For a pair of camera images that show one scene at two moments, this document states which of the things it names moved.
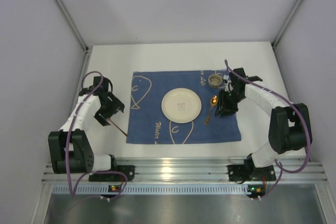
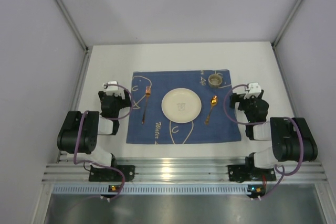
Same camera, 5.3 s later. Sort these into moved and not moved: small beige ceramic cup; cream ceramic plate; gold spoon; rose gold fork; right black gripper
Moved: right black gripper; rose gold fork
Not moved: small beige ceramic cup; cream ceramic plate; gold spoon
